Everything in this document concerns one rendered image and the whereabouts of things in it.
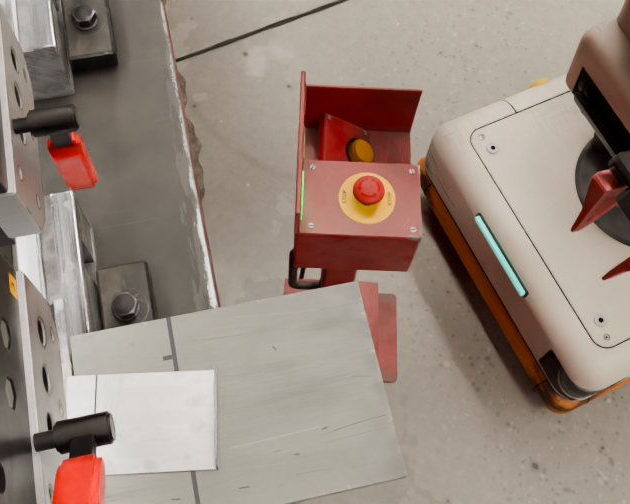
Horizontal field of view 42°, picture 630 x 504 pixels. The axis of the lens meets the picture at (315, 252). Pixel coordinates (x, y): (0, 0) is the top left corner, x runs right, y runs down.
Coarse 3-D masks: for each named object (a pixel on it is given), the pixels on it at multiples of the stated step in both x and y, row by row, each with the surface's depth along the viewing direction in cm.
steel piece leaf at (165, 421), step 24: (120, 384) 70; (144, 384) 70; (168, 384) 70; (192, 384) 70; (216, 384) 68; (96, 408) 69; (120, 408) 69; (144, 408) 69; (168, 408) 70; (192, 408) 70; (216, 408) 68; (120, 432) 69; (144, 432) 69; (168, 432) 69; (192, 432) 69; (216, 432) 67; (120, 456) 68; (144, 456) 68; (168, 456) 68; (192, 456) 68; (216, 456) 66
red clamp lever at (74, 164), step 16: (32, 112) 52; (48, 112) 52; (64, 112) 52; (16, 128) 52; (32, 128) 52; (48, 128) 52; (64, 128) 52; (48, 144) 55; (64, 144) 54; (80, 144) 55; (64, 160) 56; (80, 160) 56; (64, 176) 58; (80, 176) 58; (96, 176) 60
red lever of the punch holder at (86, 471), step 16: (80, 416) 44; (96, 416) 43; (112, 416) 44; (48, 432) 43; (64, 432) 43; (80, 432) 43; (96, 432) 43; (112, 432) 43; (48, 448) 43; (64, 448) 43; (80, 448) 42; (96, 448) 43; (64, 464) 40; (80, 464) 40; (96, 464) 40; (64, 480) 39; (80, 480) 39; (96, 480) 39; (64, 496) 38; (80, 496) 38; (96, 496) 38
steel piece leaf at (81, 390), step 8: (72, 376) 70; (80, 376) 70; (88, 376) 70; (96, 376) 70; (72, 384) 70; (80, 384) 70; (88, 384) 70; (72, 392) 70; (80, 392) 70; (88, 392) 70; (72, 400) 69; (80, 400) 69; (88, 400) 69; (72, 408) 69; (80, 408) 69; (88, 408) 69; (72, 416) 69
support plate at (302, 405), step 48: (336, 288) 75; (96, 336) 72; (144, 336) 72; (192, 336) 72; (240, 336) 72; (288, 336) 73; (336, 336) 73; (96, 384) 70; (240, 384) 71; (288, 384) 71; (336, 384) 71; (240, 432) 69; (288, 432) 69; (336, 432) 70; (384, 432) 70; (144, 480) 67; (240, 480) 68; (288, 480) 68; (336, 480) 68; (384, 480) 68
